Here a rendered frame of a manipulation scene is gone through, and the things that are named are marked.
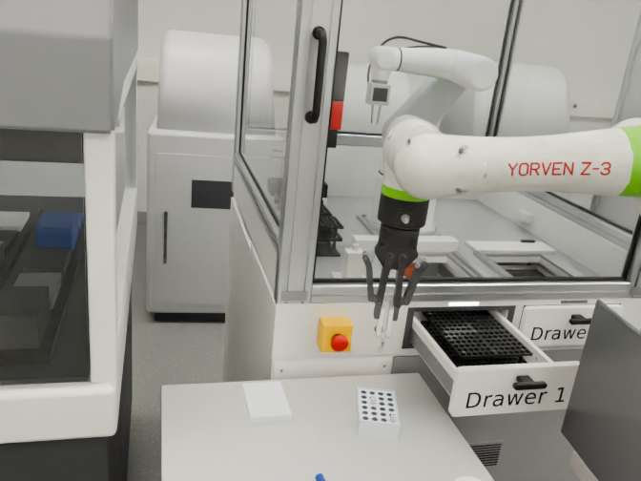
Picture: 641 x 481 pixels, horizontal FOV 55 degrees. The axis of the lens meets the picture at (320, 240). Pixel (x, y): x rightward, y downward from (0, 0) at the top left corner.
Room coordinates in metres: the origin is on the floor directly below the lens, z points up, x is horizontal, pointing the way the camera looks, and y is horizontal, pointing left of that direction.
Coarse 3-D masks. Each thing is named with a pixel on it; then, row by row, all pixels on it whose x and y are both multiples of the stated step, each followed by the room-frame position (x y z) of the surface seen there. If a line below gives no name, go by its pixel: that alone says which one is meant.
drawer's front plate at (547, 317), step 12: (528, 312) 1.42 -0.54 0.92; (540, 312) 1.43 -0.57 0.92; (552, 312) 1.44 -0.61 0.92; (564, 312) 1.45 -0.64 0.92; (576, 312) 1.46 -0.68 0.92; (588, 312) 1.47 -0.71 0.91; (528, 324) 1.42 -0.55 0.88; (540, 324) 1.43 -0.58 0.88; (552, 324) 1.44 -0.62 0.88; (564, 324) 1.45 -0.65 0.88; (576, 324) 1.46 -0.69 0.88; (588, 324) 1.47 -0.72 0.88; (528, 336) 1.43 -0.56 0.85; (576, 336) 1.47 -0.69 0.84
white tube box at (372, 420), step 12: (360, 396) 1.16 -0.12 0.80; (384, 396) 1.17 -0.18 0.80; (360, 408) 1.11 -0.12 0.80; (372, 408) 1.13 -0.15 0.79; (384, 408) 1.12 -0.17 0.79; (396, 408) 1.13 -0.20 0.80; (360, 420) 1.07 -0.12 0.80; (372, 420) 1.08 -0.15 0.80; (384, 420) 1.09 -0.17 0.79; (396, 420) 1.09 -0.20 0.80; (360, 432) 1.07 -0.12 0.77; (372, 432) 1.07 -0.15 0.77; (384, 432) 1.07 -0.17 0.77; (396, 432) 1.07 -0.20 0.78
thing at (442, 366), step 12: (420, 312) 1.44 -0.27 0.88; (492, 312) 1.47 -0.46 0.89; (420, 324) 1.34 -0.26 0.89; (504, 324) 1.41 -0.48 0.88; (420, 336) 1.31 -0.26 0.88; (516, 336) 1.35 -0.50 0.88; (420, 348) 1.30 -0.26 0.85; (432, 348) 1.24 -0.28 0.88; (528, 348) 1.30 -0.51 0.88; (432, 360) 1.23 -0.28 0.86; (444, 360) 1.19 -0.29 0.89; (528, 360) 1.29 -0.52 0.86; (540, 360) 1.25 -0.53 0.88; (444, 372) 1.17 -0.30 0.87; (444, 384) 1.16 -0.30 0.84
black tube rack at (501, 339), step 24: (432, 312) 1.41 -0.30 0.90; (456, 312) 1.42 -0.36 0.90; (480, 312) 1.43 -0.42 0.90; (432, 336) 1.33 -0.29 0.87; (456, 336) 1.28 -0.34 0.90; (480, 336) 1.30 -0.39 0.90; (504, 336) 1.32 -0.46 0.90; (456, 360) 1.23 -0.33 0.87; (480, 360) 1.24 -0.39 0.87; (504, 360) 1.26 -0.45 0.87
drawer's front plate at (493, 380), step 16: (464, 368) 1.09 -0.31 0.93; (480, 368) 1.10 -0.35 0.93; (496, 368) 1.11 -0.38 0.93; (512, 368) 1.11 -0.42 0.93; (528, 368) 1.12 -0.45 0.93; (544, 368) 1.13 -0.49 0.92; (560, 368) 1.15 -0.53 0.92; (576, 368) 1.16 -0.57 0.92; (464, 384) 1.09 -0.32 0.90; (480, 384) 1.10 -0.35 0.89; (496, 384) 1.11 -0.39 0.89; (512, 384) 1.12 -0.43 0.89; (560, 384) 1.15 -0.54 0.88; (464, 400) 1.09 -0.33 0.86; (528, 400) 1.13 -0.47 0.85; (544, 400) 1.14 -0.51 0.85
